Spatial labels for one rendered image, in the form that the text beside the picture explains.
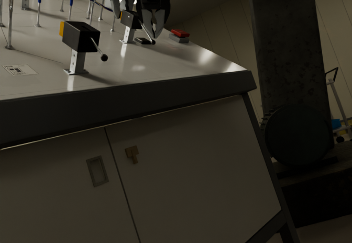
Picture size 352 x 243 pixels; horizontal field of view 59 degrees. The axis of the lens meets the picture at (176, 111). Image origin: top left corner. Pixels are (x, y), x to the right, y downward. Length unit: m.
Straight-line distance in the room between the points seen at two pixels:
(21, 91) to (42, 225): 0.23
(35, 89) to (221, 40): 5.83
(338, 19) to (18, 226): 6.15
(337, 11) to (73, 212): 6.10
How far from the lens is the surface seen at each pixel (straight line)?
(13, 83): 0.62
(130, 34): 0.99
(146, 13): 0.87
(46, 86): 0.62
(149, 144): 0.72
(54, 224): 0.59
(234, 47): 6.26
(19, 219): 0.57
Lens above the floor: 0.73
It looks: 5 degrees up
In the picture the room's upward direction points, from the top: 18 degrees counter-clockwise
